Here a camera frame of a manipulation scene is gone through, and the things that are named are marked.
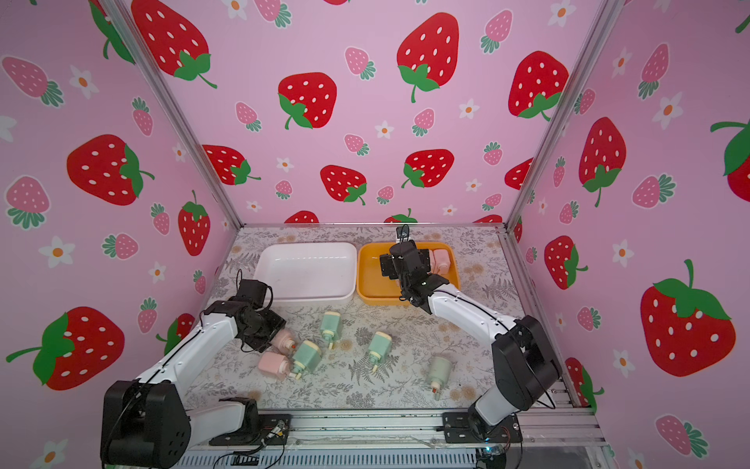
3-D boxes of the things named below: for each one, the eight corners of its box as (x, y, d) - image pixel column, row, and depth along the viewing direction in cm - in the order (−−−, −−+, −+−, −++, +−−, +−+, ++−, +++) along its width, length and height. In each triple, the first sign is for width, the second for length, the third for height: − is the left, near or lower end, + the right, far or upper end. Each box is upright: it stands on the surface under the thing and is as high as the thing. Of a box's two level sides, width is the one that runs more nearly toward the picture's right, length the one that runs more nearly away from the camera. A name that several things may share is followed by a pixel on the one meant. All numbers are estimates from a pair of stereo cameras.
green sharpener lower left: (292, 377, 84) (285, 368, 79) (309, 348, 90) (303, 339, 84) (308, 384, 83) (302, 376, 77) (324, 355, 89) (319, 345, 83)
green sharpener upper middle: (322, 349, 90) (318, 339, 84) (326, 322, 96) (322, 311, 90) (339, 349, 90) (336, 339, 84) (342, 322, 96) (339, 311, 90)
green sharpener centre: (363, 365, 87) (362, 356, 81) (377, 339, 92) (377, 329, 86) (379, 373, 85) (378, 365, 79) (392, 347, 90) (392, 337, 84)
